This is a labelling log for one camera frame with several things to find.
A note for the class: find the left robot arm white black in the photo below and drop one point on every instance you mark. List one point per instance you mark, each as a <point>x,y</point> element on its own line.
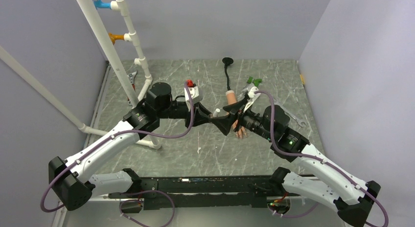
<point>74,180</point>

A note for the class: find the green pipe fitting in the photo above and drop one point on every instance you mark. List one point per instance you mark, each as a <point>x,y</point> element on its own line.
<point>255,82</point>

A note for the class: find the glitter nail polish bottle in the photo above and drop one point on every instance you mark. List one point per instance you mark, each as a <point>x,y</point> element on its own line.
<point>216,113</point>

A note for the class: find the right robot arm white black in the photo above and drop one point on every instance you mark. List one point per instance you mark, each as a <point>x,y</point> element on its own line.
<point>351,198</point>

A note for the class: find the mannequin practice hand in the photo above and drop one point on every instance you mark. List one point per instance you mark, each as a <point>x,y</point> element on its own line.
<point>231,99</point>

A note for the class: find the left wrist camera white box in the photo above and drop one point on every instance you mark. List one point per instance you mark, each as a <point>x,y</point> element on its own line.
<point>193,92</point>

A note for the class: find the orange pipe fitting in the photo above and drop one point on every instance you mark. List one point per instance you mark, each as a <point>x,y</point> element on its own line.
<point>115,37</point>

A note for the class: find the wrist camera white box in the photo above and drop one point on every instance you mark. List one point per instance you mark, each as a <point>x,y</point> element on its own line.
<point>252,94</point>
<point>193,92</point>

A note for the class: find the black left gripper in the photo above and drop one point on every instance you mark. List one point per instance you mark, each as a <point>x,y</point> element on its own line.
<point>198,120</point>

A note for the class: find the black flexible stand with base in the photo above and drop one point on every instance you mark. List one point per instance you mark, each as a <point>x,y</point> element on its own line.
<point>227,61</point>

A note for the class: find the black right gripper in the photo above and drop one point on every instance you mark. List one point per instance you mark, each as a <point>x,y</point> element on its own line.
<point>224,122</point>

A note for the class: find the white PVC pipe frame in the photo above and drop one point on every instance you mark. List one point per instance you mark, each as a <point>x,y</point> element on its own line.
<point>51,69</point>

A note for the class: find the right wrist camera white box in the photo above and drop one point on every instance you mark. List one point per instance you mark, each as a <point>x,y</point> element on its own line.
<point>252,94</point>

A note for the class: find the adjustable wrench red handle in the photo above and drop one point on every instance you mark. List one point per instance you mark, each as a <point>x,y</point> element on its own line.
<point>132,77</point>

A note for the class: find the blue pipe fitting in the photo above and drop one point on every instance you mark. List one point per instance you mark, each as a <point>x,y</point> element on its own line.
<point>99,4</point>

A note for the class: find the silver combination wrench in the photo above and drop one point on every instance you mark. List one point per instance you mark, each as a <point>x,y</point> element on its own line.
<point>299,121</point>

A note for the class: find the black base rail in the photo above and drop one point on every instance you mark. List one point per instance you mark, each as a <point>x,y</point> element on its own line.
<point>155,193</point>

